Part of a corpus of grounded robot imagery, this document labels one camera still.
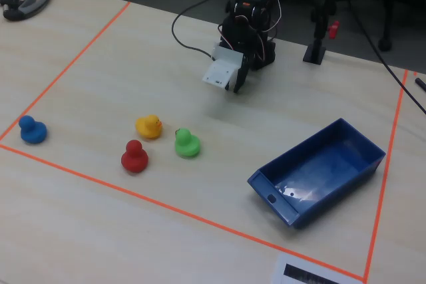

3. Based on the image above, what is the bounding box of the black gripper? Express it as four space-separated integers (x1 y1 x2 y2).
218 16 260 94

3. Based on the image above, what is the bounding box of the red rubber duck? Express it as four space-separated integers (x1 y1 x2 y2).
120 139 150 174

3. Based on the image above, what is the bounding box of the green rubber duck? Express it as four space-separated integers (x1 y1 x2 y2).
174 128 202 159

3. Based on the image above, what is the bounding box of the yellow rubber duck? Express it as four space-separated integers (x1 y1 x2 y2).
134 114 164 140

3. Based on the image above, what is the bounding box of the blue plastic box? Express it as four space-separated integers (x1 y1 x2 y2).
246 117 387 229

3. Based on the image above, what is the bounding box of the blue rubber duck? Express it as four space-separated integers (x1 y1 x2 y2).
17 114 49 145

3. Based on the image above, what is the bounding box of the red clamp knob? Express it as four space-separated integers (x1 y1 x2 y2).
327 20 341 40

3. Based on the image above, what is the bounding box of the black office chair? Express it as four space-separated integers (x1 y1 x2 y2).
344 0 426 53

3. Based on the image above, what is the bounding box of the orange tape border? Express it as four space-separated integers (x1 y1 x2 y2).
0 1 409 283

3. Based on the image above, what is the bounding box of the white paper with black bar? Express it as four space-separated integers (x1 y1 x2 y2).
270 253 364 284

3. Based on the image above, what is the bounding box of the white gripper camera box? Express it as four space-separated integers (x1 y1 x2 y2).
201 42 246 90

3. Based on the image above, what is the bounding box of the black camera cable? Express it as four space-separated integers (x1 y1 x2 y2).
171 0 234 59

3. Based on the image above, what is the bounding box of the servo wire bundle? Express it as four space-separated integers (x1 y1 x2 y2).
232 0 282 63

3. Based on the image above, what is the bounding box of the black camera stand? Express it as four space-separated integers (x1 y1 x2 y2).
302 0 343 65

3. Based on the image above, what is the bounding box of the long black cable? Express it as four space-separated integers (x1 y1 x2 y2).
344 0 426 114

